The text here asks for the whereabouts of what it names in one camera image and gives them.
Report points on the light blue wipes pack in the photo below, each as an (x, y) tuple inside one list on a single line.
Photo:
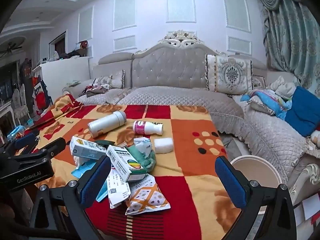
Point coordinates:
[(88, 165)]

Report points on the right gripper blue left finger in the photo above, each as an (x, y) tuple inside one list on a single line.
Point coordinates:
[(92, 181)]

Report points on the tissue pack green label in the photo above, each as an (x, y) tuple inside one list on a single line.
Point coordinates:
[(143, 145)]

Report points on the white medicine box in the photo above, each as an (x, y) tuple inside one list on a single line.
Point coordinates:
[(118, 190)]

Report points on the checkered orange red blanket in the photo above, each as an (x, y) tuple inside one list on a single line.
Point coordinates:
[(200, 206)]

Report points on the rainbow stripe medicine box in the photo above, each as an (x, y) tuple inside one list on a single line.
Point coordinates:
[(125, 164)]

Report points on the dark green snack wrapper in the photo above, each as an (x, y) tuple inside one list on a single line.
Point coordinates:
[(105, 143)]

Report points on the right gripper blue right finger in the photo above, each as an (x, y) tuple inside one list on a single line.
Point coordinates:
[(233, 181)]

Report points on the tall white cylinder bottle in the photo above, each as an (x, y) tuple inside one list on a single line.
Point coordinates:
[(107, 123)]

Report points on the white cabinet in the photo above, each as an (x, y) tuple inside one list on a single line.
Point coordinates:
[(57, 74)]

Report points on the white paper sheets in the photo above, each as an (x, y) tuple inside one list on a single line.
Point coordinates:
[(307, 209)]

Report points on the green terry towel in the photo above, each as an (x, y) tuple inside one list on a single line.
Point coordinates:
[(148, 162)]

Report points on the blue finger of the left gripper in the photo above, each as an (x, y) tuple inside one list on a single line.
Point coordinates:
[(24, 141), (50, 150)]

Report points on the clothes pile on sofa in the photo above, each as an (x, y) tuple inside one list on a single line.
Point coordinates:
[(97, 87)]

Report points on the pink label yogurt bottle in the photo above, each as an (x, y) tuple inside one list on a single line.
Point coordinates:
[(147, 128)]

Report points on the orange white snack bag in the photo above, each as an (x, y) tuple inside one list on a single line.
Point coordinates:
[(146, 197)]

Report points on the beige round trash bin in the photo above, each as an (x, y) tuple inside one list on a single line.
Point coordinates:
[(257, 168)]

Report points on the white green milk carton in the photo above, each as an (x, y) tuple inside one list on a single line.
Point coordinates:
[(86, 149)]

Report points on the blue folded blanket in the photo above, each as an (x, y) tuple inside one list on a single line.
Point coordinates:
[(304, 113)]

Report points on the santa plush toy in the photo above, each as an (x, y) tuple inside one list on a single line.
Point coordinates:
[(315, 137)]

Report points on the small fringed cushion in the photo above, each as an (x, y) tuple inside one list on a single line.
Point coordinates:
[(112, 81)]

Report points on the ornate embroidered cushion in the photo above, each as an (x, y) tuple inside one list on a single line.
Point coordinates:
[(228, 75)]

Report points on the teal patterned curtain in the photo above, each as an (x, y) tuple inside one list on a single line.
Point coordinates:
[(291, 40)]

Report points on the white foam block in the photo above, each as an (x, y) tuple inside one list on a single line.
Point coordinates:
[(163, 145)]

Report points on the colourful striped cloth pile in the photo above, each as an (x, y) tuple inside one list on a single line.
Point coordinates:
[(267, 101)]

